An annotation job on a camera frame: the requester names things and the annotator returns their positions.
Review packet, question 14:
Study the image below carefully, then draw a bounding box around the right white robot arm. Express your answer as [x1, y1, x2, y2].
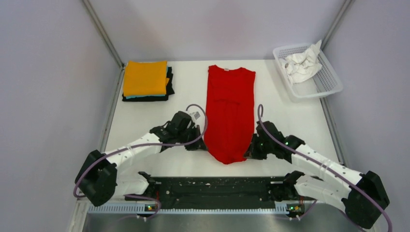
[247, 121, 390, 229]

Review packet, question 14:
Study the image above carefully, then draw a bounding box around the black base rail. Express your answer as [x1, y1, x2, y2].
[143, 176, 309, 210]

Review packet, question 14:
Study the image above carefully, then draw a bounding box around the black folded t shirt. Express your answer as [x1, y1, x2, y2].
[122, 66, 175, 102]

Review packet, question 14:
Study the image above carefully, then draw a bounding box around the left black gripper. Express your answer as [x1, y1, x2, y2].
[176, 124, 208, 151]

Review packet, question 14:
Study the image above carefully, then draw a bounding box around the white cable duct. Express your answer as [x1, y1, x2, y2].
[88, 203, 289, 215]

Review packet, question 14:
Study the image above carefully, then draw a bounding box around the aluminium frame rail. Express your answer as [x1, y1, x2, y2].
[76, 196, 93, 205]

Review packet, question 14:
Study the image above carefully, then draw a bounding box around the orange folded t shirt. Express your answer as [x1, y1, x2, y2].
[123, 61, 167, 96]

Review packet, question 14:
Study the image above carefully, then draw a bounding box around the red t shirt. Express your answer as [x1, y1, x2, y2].
[204, 65, 256, 164]

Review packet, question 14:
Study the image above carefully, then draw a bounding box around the white crumpled t shirt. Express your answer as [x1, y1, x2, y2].
[279, 40, 322, 84]

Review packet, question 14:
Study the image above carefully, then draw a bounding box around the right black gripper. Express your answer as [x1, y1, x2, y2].
[244, 133, 274, 160]

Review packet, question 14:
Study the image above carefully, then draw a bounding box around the white plastic basket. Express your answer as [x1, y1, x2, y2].
[273, 43, 343, 102]

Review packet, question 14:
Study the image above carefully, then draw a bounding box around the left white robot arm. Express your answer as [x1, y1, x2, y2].
[74, 111, 203, 206]

